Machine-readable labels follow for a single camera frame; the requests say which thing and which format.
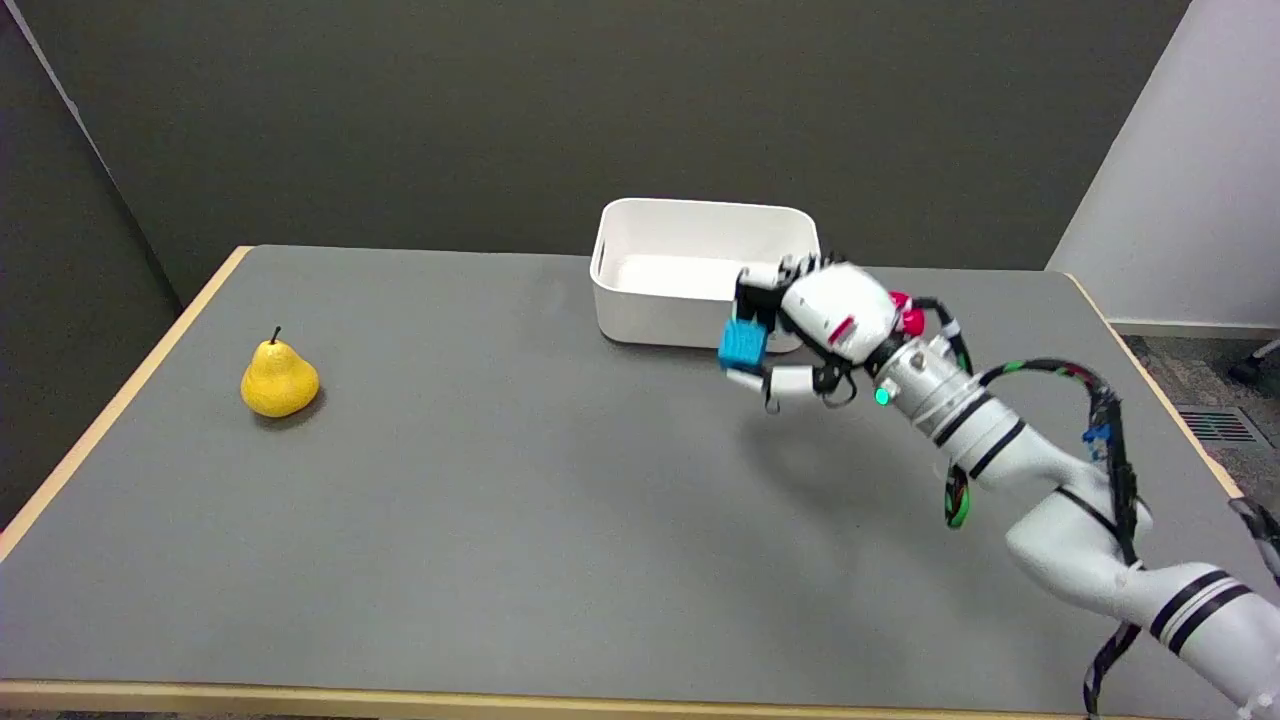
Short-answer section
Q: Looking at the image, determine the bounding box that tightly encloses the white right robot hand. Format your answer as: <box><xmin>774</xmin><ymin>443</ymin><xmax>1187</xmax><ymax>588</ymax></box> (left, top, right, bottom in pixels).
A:
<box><xmin>724</xmin><ymin>252</ymin><xmax>927</xmax><ymax>414</ymax></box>

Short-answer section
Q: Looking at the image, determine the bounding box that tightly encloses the blue cube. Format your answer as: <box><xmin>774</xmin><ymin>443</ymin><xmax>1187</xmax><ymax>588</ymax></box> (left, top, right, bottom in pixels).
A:
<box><xmin>718</xmin><ymin>320</ymin><xmax>769</xmax><ymax>372</ymax></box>

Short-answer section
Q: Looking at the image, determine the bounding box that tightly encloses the white plastic box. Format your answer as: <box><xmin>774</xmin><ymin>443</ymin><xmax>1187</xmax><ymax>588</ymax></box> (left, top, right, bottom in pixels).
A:
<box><xmin>589</xmin><ymin>197</ymin><xmax>822</xmax><ymax>354</ymax></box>

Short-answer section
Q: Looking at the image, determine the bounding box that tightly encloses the floor vent grille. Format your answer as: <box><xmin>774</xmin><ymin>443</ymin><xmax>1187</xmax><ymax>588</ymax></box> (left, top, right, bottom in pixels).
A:
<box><xmin>1176</xmin><ymin>405</ymin><xmax>1266</xmax><ymax>446</ymax></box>

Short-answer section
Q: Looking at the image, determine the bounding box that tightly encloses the yellow pear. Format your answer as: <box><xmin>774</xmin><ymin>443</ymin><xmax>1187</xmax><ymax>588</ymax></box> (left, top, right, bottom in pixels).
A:
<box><xmin>240</xmin><ymin>326</ymin><xmax>321</xmax><ymax>419</ymax></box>

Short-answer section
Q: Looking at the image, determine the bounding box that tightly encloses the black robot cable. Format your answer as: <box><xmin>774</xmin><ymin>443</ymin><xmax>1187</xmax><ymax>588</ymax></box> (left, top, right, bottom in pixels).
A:
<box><xmin>910</xmin><ymin>296</ymin><xmax>1147</xmax><ymax>715</ymax></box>

